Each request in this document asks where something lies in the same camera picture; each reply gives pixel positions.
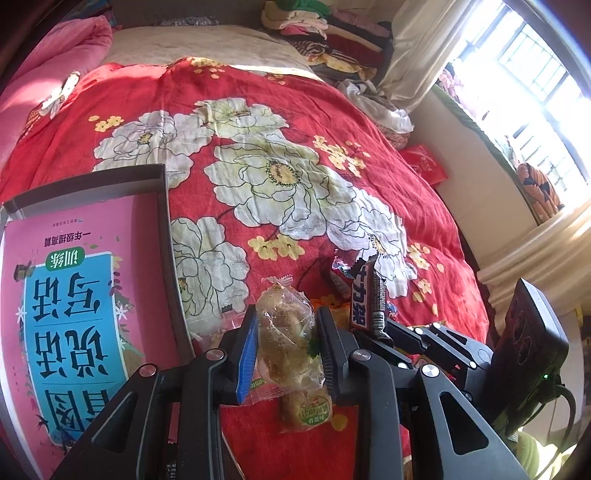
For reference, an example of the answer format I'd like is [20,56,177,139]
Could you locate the red floral bedspread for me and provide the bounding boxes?
[0,56,491,480]

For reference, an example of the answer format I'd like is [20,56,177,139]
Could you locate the clear bag sesame bread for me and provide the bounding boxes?
[246,275,332,433]

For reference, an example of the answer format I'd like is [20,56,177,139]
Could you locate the grey headboard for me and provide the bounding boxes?
[111,0,264,29]

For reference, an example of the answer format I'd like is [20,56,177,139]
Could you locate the grey tray box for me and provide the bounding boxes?
[0,163,195,480]

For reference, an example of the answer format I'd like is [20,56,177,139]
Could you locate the pink children's book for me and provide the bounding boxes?
[0,192,181,480]

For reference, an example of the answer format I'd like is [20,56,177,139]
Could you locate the red packet on sill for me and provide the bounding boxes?
[400,145,448,187]

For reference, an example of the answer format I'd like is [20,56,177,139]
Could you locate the beige bed sheet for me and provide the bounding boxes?
[103,25,318,80]

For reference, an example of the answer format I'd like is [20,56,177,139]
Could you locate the pink blanket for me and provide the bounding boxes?
[1,16,113,162]

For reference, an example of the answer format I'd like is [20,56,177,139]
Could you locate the folded clothes pile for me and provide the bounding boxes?
[260,1,394,84]

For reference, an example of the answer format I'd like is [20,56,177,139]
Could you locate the cream curtain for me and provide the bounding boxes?
[379,0,479,112]

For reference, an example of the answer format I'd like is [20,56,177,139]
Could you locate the brown Snickers bar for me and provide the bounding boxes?
[331,250,392,342]

